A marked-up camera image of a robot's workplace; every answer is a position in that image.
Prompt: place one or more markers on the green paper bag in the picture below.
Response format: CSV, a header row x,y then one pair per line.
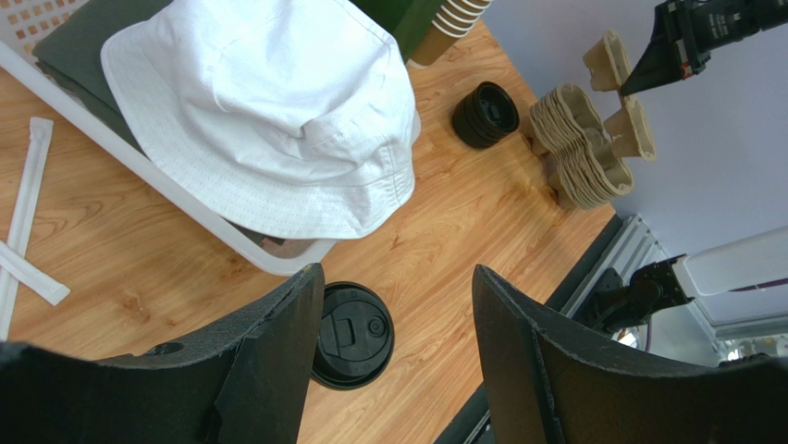
x,y
406,20

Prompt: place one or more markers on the stack of black lids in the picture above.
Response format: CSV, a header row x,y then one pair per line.
x,y
485,116

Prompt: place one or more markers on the single beige cup carrier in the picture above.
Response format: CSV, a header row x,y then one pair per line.
x,y
619,98

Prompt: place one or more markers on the white bucket hat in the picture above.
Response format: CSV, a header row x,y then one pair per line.
x,y
271,117

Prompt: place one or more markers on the white plastic basket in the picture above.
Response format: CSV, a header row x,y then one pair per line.
x,y
154,184

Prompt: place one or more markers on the olive green cloth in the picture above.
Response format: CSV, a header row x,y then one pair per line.
x,y
71,54

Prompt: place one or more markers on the black cup lid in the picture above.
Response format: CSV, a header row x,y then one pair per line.
x,y
356,337

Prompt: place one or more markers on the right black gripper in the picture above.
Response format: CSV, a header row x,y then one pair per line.
x,y
686,32

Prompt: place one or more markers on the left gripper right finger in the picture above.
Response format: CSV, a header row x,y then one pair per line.
x,y
611,393

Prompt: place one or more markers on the beige cup carrier tray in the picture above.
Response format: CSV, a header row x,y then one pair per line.
x,y
587,174

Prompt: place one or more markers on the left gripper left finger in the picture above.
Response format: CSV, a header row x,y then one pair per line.
x,y
240,379

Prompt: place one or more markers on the stack of paper cups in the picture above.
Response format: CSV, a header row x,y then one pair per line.
x,y
454,20

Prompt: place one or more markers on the bundle of white straws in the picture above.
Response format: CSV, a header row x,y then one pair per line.
x,y
16,269

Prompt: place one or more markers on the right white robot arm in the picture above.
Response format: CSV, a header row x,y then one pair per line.
x,y
754,262

